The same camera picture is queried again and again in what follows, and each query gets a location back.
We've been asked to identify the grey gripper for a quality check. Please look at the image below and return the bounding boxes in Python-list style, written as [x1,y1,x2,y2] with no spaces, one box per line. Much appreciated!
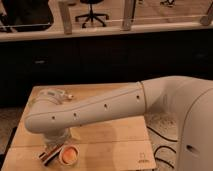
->
[39,129,70,163]

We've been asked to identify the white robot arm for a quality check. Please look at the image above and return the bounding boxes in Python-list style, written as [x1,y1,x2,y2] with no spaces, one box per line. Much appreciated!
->
[25,76,213,171]

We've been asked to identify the paper cup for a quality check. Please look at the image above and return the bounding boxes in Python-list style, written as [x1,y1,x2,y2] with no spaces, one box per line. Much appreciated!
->
[59,146,78,165]

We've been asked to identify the clear plastic bag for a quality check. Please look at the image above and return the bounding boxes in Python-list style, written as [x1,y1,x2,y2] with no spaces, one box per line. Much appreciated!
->
[29,88,74,107]

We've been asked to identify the black office chair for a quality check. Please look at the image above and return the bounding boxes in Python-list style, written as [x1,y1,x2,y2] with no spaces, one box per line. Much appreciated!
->
[75,0,109,28]

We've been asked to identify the black floor cable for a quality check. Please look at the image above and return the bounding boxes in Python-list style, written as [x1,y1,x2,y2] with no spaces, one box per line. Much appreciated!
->
[146,125,179,170]

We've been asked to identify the wooden railing post left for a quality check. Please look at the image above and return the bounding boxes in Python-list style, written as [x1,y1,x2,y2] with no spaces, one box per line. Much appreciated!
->
[58,0,72,34]

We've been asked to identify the wooden railing post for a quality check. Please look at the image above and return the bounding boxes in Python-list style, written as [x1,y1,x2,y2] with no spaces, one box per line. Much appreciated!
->
[122,0,136,31]
[58,0,72,34]
[200,1,213,26]

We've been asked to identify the wooden railing post middle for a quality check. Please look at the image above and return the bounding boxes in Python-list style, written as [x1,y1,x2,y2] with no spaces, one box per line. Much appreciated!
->
[122,0,136,31]

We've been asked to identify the wooden railing post right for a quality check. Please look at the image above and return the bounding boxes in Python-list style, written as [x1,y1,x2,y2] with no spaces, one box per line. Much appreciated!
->
[200,1,213,26]

